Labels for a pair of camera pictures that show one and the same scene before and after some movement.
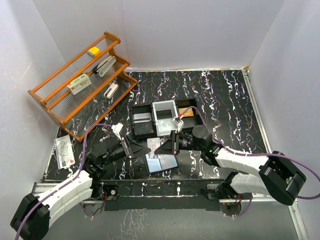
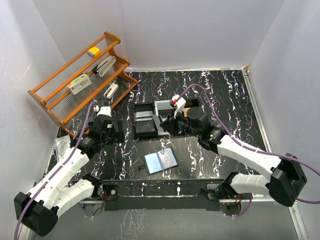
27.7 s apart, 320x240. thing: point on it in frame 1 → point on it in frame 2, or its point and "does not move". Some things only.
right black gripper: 167,147 → 170,125
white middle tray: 165,112 does not move
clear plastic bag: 64,152 does not move
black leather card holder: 156,162 does not move
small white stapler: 111,90 does not move
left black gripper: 133,150 → 116,136
